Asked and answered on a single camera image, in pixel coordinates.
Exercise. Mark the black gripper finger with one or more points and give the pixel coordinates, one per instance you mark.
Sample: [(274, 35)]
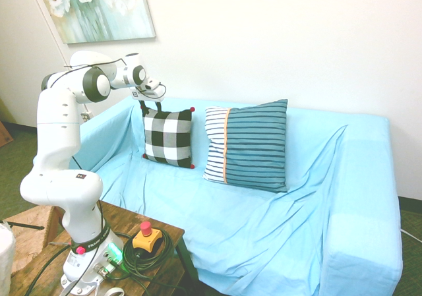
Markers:
[(159, 106), (143, 106)]

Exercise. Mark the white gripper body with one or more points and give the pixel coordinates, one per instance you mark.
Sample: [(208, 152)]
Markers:
[(145, 92)]

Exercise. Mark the black white checkered pillow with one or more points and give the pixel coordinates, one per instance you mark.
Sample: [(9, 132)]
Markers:
[(168, 137)]

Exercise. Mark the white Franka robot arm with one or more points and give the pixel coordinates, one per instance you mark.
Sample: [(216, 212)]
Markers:
[(66, 137)]

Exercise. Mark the blue striped pillow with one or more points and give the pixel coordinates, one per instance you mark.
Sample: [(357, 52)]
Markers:
[(248, 147)]

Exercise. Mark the floral canvas painting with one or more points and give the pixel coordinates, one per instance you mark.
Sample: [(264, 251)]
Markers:
[(92, 9)]

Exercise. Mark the wooden side table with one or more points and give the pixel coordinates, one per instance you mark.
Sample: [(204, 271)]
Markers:
[(138, 223)]

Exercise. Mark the yellow emergency stop button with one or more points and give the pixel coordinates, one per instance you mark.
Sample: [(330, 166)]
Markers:
[(147, 238)]

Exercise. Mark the light blue covered sofa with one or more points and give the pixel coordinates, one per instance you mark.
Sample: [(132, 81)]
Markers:
[(263, 194)]

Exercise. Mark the brown wooden board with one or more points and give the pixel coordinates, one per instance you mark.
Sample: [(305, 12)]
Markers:
[(5, 132)]

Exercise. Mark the woven wicker stool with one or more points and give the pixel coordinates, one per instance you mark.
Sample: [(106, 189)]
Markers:
[(28, 226)]

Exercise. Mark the black tripod rod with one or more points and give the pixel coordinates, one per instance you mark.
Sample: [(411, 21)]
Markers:
[(24, 225)]

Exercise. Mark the white fluffy object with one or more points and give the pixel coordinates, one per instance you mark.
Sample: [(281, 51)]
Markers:
[(6, 256)]

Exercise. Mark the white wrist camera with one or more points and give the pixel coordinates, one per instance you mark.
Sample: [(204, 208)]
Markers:
[(151, 84)]

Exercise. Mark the white wall power outlet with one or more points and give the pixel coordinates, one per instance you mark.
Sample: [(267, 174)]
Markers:
[(86, 115)]

